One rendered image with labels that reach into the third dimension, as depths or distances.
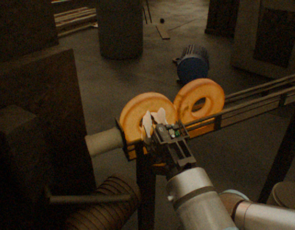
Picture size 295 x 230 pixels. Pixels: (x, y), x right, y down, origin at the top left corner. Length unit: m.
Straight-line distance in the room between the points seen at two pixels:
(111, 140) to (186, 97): 0.23
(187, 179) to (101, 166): 1.09
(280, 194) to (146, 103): 0.46
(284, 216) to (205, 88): 0.34
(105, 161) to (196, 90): 1.02
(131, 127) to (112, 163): 0.93
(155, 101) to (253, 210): 0.33
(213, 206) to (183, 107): 0.29
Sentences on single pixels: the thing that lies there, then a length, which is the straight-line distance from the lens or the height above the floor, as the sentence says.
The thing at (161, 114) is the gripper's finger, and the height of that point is 0.75.
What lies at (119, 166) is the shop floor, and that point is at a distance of 1.51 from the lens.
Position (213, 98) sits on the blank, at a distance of 0.70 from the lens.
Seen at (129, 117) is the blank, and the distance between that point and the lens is 0.60.
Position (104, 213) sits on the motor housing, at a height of 0.53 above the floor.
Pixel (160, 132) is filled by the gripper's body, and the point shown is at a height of 0.76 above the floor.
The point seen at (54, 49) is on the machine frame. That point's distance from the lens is 0.70.
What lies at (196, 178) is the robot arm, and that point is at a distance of 0.48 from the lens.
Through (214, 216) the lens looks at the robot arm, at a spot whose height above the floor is 0.70.
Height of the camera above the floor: 1.08
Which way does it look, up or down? 33 degrees down
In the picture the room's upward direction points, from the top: straight up
